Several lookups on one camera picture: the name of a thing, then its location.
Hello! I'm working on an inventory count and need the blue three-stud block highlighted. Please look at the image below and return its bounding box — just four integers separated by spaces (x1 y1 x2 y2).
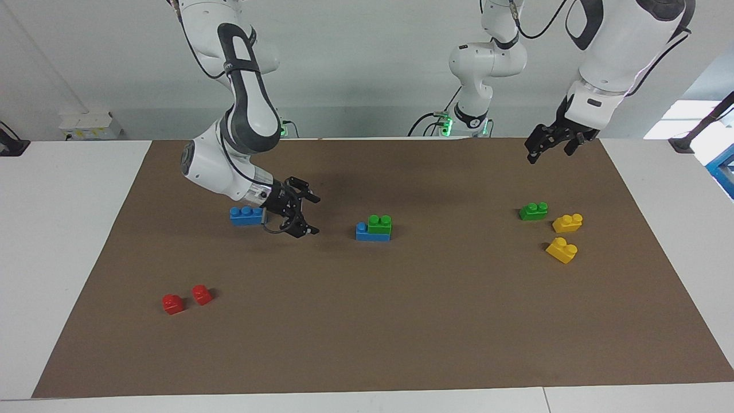
356 222 392 242
230 205 267 226

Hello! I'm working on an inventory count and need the black clamp mount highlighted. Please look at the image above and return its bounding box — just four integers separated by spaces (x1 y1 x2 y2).
0 122 30 157

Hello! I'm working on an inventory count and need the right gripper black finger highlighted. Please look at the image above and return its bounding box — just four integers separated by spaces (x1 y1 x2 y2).
282 209 320 239
287 177 321 204

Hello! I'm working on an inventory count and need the yellow two-stud block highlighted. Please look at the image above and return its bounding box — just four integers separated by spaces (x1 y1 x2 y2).
545 237 579 264
552 213 584 233

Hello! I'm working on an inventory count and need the blue crate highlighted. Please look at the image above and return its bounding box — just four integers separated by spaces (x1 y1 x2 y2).
706 143 734 199

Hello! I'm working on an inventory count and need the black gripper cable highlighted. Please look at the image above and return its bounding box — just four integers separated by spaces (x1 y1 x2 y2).
509 0 692 98
169 0 304 235

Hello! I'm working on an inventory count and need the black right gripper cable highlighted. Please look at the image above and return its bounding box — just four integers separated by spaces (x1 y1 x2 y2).
169 0 304 235

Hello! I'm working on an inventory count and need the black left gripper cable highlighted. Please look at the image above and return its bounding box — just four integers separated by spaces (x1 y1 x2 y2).
509 0 692 98

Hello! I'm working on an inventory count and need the brown table mat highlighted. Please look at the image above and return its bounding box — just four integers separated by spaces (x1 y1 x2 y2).
32 137 734 398

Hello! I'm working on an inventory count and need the black camera stand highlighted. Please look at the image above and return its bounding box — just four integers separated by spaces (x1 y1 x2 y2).
670 92 734 153

